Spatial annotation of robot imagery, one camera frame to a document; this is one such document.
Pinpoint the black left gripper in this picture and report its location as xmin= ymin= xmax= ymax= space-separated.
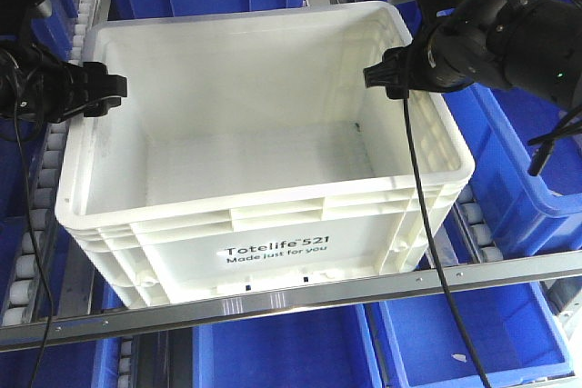
xmin=1 ymin=40 xmax=127 ymax=123

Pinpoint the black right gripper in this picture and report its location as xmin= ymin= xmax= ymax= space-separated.
xmin=363 ymin=17 xmax=500 ymax=100

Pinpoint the white plastic Totelife bin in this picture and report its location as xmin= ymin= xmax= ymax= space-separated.
xmin=55 ymin=2 xmax=475 ymax=308

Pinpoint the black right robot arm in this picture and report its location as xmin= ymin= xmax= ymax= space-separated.
xmin=364 ymin=0 xmax=581 ymax=110

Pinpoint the blue bin far left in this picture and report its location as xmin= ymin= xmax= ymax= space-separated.
xmin=0 ymin=0 xmax=76 ymax=303

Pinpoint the blue bin right of white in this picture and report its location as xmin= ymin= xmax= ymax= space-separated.
xmin=444 ymin=85 xmax=581 ymax=257

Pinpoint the lower blue bin centre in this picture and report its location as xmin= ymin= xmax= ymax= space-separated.
xmin=193 ymin=304 xmax=383 ymax=387

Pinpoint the lower blue bin right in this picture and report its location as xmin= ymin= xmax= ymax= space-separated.
xmin=371 ymin=283 xmax=574 ymax=387

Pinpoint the right roller track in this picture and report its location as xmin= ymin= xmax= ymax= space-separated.
xmin=453 ymin=185 xmax=504 ymax=264

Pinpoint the roller track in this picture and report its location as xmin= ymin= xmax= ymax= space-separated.
xmin=1 ymin=0 xmax=99 ymax=327
xmin=453 ymin=185 xmax=504 ymax=264

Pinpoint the left roller track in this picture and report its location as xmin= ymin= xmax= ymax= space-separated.
xmin=1 ymin=0 xmax=99 ymax=327

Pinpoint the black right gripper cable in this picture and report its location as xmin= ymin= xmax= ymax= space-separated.
xmin=402 ymin=87 xmax=495 ymax=388

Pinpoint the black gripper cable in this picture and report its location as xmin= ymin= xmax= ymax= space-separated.
xmin=11 ymin=65 xmax=55 ymax=388
xmin=402 ymin=87 xmax=495 ymax=388

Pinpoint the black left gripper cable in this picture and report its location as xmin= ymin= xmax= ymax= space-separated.
xmin=11 ymin=65 xmax=55 ymax=388

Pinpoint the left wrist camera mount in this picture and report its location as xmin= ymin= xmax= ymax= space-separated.
xmin=1 ymin=0 xmax=52 ymax=44

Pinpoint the steel front shelf rail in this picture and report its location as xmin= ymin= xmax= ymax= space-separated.
xmin=1 ymin=251 xmax=581 ymax=352

